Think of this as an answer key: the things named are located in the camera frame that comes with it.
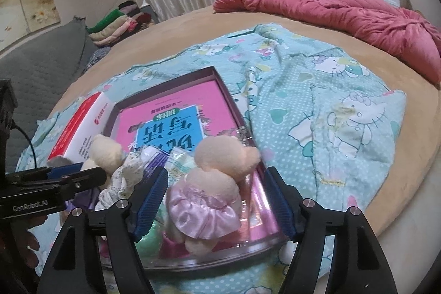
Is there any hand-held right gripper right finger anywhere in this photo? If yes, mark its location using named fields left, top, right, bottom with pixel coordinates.
left=263, top=166, right=398, bottom=294

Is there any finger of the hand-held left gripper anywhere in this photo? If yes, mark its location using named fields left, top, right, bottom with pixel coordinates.
left=45, top=162, right=85, bottom=179
left=58, top=166, right=107, bottom=195

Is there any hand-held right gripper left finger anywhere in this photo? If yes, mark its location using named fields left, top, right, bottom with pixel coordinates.
left=36, top=167, right=169, bottom=294

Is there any dark shallow box tray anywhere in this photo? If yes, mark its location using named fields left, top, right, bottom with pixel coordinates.
left=96, top=66, right=290, bottom=272

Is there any plush toy with pink dress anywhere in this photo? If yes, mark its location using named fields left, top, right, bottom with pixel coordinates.
left=165, top=136, right=262, bottom=257

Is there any person's left hand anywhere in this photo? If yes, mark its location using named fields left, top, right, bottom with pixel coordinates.
left=19, top=215, right=49, bottom=265

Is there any white floral cloth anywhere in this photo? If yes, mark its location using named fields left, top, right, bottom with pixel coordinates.
left=95, top=151, right=152, bottom=212

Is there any white packet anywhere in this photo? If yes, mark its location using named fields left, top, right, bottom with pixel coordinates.
left=143, top=144, right=173, bottom=174

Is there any red tissue pack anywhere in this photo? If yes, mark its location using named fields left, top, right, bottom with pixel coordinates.
left=46, top=91, right=118, bottom=167

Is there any grey quilted cushion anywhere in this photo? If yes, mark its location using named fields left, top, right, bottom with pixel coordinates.
left=0, top=16, right=104, bottom=177

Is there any teal cartoon printed blanket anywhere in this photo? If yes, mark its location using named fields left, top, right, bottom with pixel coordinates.
left=15, top=23, right=407, bottom=294

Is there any pink book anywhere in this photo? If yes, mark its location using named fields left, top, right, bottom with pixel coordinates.
left=112, top=80, right=281, bottom=251

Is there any tan bed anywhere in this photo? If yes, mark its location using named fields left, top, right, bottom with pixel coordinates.
left=45, top=3, right=441, bottom=294

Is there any dark patterned cloth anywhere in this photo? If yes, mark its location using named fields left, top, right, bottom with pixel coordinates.
left=83, top=46, right=112, bottom=69

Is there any stack of folded clothes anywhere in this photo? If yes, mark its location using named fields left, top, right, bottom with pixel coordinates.
left=86, top=1, right=160, bottom=47

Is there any pink quilt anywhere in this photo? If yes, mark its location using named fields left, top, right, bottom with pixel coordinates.
left=213, top=0, right=441, bottom=88

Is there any black cable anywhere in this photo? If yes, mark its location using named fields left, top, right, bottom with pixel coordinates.
left=10, top=122, right=38, bottom=171

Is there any floral wall poster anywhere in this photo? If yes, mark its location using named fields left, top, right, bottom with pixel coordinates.
left=0, top=0, right=62, bottom=47

